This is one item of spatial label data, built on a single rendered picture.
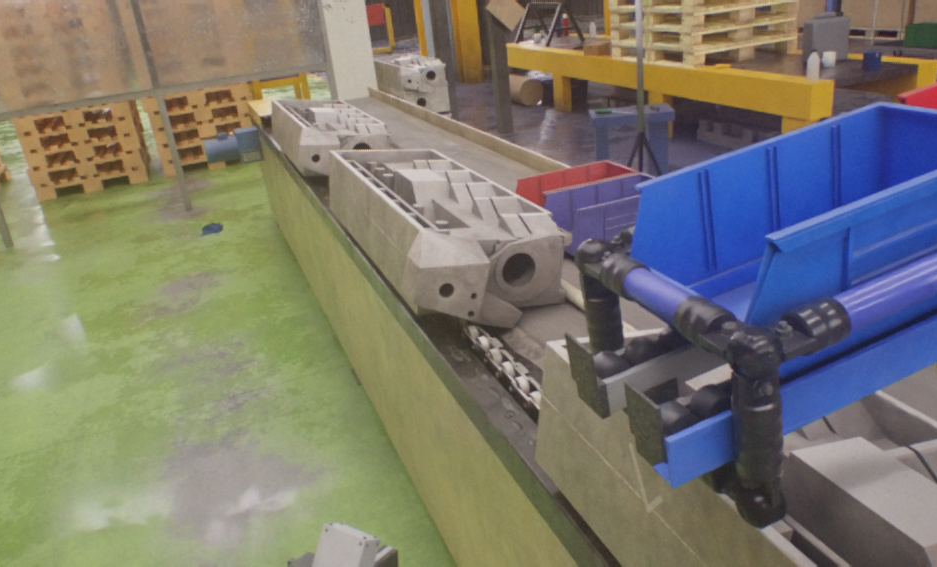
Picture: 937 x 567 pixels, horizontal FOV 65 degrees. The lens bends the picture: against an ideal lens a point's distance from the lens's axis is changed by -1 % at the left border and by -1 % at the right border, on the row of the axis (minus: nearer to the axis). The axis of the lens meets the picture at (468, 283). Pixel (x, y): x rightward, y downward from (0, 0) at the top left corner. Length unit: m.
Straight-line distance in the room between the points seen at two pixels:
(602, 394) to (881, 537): 0.33
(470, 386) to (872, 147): 0.86
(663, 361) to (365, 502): 1.85
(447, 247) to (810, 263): 1.06
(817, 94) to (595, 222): 3.43
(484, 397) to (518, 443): 0.16
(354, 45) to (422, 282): 4.79
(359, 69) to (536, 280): 4.67
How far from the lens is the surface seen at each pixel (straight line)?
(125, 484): 2.89
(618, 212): 2.01
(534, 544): 1.31
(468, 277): 1.54
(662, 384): 0.68
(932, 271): 0.62
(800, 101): 5.30
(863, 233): 0.61
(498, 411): 1.34
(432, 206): 2.02
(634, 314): 1.70
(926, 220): 0.66
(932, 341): 0.69
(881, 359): 0.65
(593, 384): 0.64
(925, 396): 1.49
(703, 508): 0.81
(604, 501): 0.98
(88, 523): 2.77
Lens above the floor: 1.50
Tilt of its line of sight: 23 degrees down
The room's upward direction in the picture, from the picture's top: 7 degrees counter-clockwise
